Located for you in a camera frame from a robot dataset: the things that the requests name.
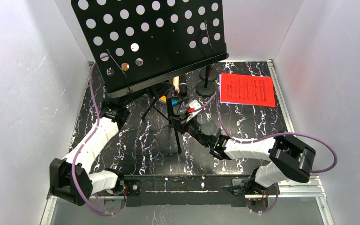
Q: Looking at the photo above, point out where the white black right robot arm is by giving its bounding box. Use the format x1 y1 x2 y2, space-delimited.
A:
169 114 316 195

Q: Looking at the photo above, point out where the black desktop microphone stand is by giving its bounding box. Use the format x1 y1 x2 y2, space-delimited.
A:
195 65 216 97

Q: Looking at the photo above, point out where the black tripod music stand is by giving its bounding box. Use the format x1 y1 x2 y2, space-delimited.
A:
70 0 230 155

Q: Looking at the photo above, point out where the black blue marker pen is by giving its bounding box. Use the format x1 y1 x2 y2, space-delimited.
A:
172 99 181 106

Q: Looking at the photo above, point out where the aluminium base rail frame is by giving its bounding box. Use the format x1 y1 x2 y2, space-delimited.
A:
40 60 335 225

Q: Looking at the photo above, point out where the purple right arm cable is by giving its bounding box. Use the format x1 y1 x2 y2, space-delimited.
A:
195 92 338 214

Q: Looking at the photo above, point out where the black handheld microphone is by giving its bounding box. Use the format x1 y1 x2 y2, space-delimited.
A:
179 74 188 97

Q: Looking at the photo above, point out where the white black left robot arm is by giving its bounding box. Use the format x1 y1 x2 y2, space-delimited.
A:
49 82 174 208

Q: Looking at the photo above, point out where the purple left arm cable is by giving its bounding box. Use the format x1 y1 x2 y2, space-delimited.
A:
71 62 125 217

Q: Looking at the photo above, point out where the pink microphone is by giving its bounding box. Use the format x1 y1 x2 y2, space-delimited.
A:
172 76 180 92

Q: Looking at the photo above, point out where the red sheet music page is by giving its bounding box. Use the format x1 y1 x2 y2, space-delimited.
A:
221 73 276 107

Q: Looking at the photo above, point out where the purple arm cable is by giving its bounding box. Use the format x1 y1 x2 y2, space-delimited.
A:
195 92 338 214
71 62 125 217

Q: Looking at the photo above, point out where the yellow and grey eraser block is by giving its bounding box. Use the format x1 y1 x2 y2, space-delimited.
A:
159 96 166 104

